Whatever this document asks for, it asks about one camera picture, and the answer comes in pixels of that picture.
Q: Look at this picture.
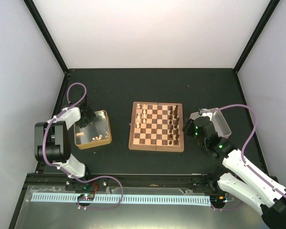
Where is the clear plastic tray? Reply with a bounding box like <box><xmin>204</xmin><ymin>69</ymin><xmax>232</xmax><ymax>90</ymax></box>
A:
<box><xmin>190</xmin><ymin>108</ymin><xmax>232</xmax><ymax>138</ymax></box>

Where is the white slotted cable duct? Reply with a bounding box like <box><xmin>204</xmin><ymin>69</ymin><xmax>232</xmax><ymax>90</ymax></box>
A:
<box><xmin>31</xmin><ymin>193</ymin><xmax>211</xmax><ymax>207</ymax></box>

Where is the dark chess knight far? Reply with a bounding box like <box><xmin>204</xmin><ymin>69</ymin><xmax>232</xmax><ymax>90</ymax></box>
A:
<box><xmin>174</xmin><ymin>111</ymin><xmax>179</xmax><ymax>119</ymax></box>

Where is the yellow tin box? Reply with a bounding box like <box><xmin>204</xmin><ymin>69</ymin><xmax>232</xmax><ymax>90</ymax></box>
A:
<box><xmin>73</xmin><ymin>110</ymin><xmax>112</xmax><ymax>150</ymax></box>

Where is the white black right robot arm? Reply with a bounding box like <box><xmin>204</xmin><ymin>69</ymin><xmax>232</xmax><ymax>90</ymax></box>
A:
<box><xmin>183</xmin><ymin>116</ymin><xmax>286</xmax><ymax>229</ymax></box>

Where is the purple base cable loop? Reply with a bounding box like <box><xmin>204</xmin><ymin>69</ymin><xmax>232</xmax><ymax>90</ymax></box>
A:
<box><xmin>76</xmin><ymin>176</ymin><xmax>124</xmax><ymax>211</ymax></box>

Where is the black frame post right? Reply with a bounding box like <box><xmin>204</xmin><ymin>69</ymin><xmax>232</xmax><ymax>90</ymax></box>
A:
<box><xmin>233</xmin><ymin>0</ymin><xmax>280</xmax><ymax>73</ymax></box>

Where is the wooden chess board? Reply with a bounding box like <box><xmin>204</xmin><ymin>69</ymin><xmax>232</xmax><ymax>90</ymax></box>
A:
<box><xmin>128</xmin><ymin>102</ymin><xmax>184</xmax><ymax>153</ymax></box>

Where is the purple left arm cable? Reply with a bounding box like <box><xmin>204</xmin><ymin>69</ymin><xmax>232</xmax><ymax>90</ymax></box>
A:
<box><xmin>42</xmin><ymin>83</ymin><xmax>89</xmax><ymax>184</ymax></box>

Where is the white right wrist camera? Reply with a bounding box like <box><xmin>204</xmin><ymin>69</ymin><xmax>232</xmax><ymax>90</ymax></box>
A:
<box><xmin>198</xmin><ymin>108</ymin><xmax>213</xmax><ymax>119</ymax></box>

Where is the black frame post left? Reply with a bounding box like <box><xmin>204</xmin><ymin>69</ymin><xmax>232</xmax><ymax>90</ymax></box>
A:
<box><xmin>24</xmin><ymin>0</ymin><xmax>68</xmax><ymax>73</ymax></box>

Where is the small electronics board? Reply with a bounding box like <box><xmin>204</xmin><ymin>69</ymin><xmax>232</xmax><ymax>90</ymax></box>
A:
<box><xmin>77</xmin><ymin>194</ymin><xmax>95</xmax><ymax>201</ymax></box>

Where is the black frame post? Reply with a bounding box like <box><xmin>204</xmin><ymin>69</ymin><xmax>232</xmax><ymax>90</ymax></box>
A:
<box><xmin>24</xmin><ymin>0</ymin><xmax>68</xmax><ymax>73</ymax></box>
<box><xmin>233</xmin><ymin>0</ymin><xmax>280</xmax><ymax>73</ymax></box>

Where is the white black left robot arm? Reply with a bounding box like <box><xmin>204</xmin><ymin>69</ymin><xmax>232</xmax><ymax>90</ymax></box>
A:
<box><xmin>34</xmin><ymin>95</ymin><xmax>96</xmax><ymax>190</ymax></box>

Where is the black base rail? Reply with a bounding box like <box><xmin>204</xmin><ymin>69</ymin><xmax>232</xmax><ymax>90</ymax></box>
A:
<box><xmin>24</xmin><ymin>173</ymin><xmax>221</xmax><ymax>193</ymax></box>

